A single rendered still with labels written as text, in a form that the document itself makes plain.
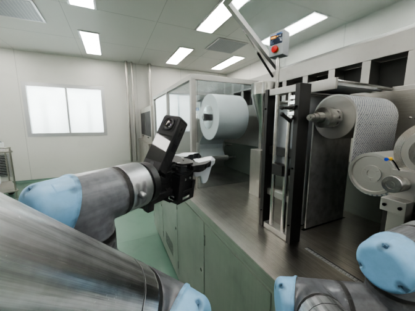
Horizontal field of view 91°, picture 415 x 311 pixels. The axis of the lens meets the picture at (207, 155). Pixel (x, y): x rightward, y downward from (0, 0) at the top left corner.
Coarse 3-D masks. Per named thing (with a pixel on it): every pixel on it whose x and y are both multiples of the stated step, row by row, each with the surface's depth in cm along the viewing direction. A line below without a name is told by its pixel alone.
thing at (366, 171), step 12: (360, 156) 60; (372, 156) 58; (384, 156) 55; (360, 168) 61; (372, 168) 58; (384, 168) 55; (360, 180) 61; (372, 180) 58; (372, 192) 58; (384, 192) 55
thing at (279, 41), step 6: (282, 30) 86; (270, 36) 90; (276, 36) 89; (282, 36) 87; (288, 36) 89; (270, 42) 91; (276, 42) 89; (282, 42) 87; (288, 42) 89; (270, 48) 91; (276, 48) 88; (282, 48) 87; (270, 54) 91; (276, 54) 89; (282, 54) 88
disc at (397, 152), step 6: (414, 126) 49; (408, 132) 50; (414, 132) 49; (402, 138) 51; (396, 144) 52; (402, 144) 51; (396, 150) 52; (396, 156) 52; (396, 162) 52; (402, 162) 51; (408, 168) 50
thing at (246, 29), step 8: (224, 0) 112; (232, 0) 107; (232, 8) 113; (240, 24) 118; (248, 32) 120; (256, 40) 122; (344, 48) 96; (264, 56) 129; (320, 56) 107; (264, 64) 131; (272, 64) 131
